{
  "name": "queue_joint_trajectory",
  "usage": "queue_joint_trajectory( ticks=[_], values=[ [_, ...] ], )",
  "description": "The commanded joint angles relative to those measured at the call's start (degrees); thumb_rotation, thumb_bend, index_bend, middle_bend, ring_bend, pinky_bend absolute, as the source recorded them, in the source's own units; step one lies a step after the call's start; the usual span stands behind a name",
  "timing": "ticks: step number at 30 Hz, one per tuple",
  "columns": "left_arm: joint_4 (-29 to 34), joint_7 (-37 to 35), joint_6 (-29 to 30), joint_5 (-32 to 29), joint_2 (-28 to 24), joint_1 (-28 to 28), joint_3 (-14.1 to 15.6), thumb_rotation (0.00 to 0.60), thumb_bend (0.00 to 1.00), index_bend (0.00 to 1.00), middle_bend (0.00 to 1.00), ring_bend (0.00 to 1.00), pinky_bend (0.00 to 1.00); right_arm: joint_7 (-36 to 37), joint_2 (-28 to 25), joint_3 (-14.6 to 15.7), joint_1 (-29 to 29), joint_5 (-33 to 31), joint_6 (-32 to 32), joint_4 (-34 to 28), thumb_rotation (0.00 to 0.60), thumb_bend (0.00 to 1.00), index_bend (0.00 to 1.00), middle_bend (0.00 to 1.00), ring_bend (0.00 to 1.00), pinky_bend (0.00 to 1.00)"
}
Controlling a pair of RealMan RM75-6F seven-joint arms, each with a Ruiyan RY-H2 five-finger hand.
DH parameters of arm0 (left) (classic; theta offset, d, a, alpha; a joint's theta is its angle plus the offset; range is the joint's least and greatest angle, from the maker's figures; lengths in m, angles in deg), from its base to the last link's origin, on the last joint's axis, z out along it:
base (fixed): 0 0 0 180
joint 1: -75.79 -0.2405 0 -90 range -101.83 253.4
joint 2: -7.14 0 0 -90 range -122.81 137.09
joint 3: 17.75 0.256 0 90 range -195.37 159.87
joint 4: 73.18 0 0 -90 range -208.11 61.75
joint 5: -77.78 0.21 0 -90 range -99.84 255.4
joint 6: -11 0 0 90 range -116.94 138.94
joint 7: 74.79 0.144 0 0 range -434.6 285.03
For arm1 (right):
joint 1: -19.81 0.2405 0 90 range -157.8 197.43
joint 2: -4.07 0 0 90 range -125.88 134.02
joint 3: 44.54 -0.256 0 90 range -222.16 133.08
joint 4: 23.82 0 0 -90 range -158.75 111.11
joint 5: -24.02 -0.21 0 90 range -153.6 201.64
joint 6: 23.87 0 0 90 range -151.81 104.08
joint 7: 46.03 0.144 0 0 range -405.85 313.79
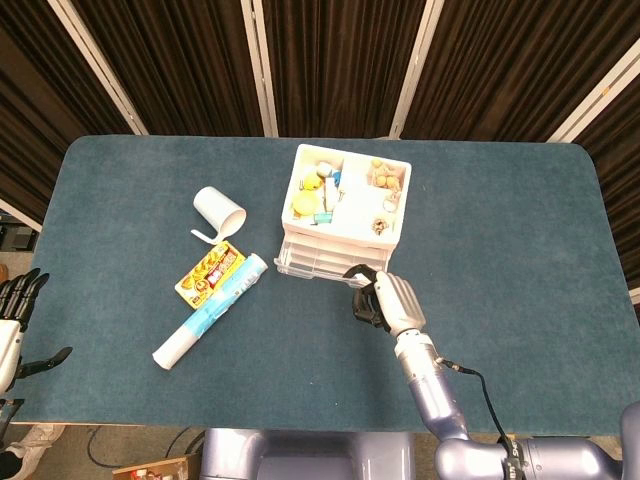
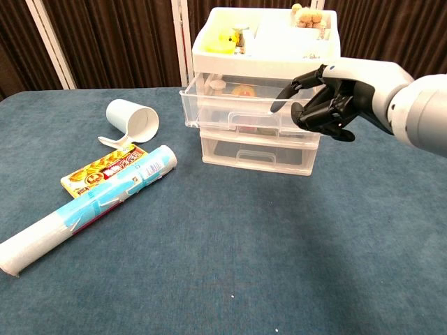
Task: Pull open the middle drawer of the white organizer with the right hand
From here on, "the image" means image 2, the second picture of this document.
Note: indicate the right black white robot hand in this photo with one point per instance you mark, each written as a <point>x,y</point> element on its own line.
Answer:
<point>335,104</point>

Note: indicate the clear plastic drawer with toys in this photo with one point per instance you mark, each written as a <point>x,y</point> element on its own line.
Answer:
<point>209,108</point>

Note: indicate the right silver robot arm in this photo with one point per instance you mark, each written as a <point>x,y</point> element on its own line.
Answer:
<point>422,111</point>

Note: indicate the white drawer organizer box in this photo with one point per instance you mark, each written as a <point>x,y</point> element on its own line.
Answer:
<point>279,64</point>

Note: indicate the small brown trinket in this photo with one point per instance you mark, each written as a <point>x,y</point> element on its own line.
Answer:
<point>311,56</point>

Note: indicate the dark brown pleated curtain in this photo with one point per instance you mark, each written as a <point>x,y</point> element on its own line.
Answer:
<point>118,42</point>
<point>384,31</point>
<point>21,52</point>

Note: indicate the brown plush toy cluster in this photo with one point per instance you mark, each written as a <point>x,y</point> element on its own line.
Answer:
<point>309,15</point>

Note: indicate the orange red round toy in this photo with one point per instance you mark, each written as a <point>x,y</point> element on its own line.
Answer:
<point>243,90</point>

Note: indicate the white mushroom toy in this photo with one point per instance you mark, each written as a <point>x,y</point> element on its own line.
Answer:
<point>217,85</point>

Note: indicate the yellow rubber duck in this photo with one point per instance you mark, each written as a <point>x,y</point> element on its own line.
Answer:
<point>220,42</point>

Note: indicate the blue table cloth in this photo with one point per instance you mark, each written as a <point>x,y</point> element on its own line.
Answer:
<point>223,251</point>

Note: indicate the yellow snack box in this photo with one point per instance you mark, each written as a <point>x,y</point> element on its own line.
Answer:
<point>94,172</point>

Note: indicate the white blue plastic bag roll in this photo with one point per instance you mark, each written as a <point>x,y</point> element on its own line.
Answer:
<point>70,216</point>

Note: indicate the white frame post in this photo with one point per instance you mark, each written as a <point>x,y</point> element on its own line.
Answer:
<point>52,45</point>
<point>182,42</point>

